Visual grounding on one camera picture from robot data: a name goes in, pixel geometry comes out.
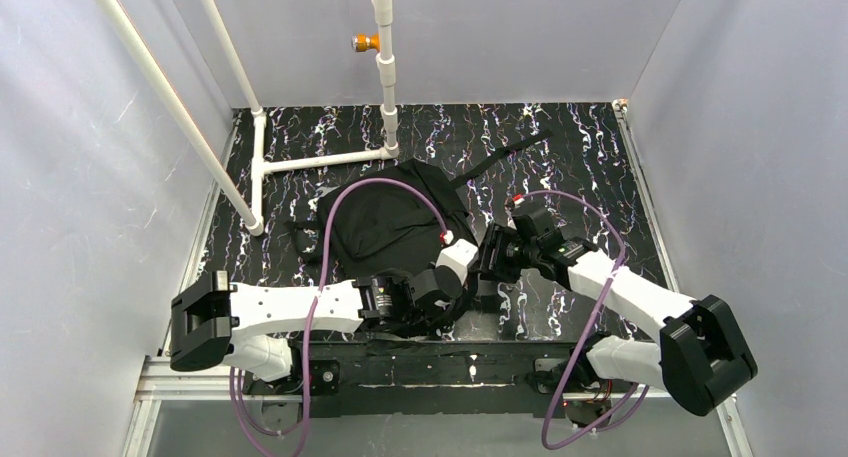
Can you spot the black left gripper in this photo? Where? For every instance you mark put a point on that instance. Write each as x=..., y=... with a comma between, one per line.
x=460, y=301

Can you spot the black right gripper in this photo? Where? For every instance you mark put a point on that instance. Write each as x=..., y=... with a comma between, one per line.
x=490, y=254

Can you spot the black student backpack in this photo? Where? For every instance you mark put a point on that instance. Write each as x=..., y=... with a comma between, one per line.
x=390, y=226

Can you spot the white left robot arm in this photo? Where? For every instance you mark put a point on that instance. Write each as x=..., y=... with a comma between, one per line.
x=217, y=321

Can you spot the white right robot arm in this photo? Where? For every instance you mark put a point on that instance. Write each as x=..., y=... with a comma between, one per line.
x=695, y=350

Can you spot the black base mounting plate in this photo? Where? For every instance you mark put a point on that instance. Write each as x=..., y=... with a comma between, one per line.
x=379, y=376

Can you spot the orange knob on pipe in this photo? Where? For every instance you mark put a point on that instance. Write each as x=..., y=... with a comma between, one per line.
x=361, y=43

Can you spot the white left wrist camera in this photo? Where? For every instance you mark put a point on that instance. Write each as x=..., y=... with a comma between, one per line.
x=457, y=255

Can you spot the aluminium rail frame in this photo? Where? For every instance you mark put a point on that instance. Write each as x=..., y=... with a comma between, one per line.
x=589, y=152

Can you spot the white PVC pipe frame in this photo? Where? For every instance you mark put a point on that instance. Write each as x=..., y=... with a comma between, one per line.
x=251, y=211

